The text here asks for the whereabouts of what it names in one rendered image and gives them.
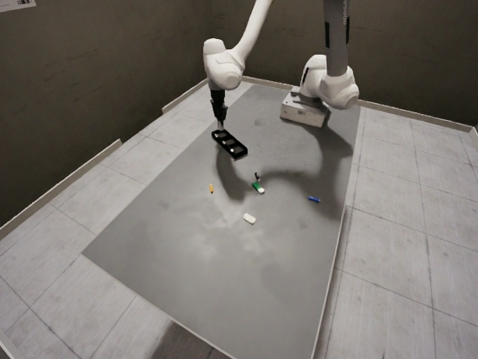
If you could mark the black rack of three bins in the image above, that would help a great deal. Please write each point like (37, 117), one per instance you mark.
(233, 146)

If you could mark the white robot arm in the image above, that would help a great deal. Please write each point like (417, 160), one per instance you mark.
(336, 88)

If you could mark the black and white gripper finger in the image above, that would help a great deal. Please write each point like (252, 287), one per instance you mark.
(222, 117)
(215, 111)

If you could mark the white domino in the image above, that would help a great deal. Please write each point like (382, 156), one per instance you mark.
(249, 218)

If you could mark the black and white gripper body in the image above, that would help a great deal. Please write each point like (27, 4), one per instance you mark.
(220, 95)

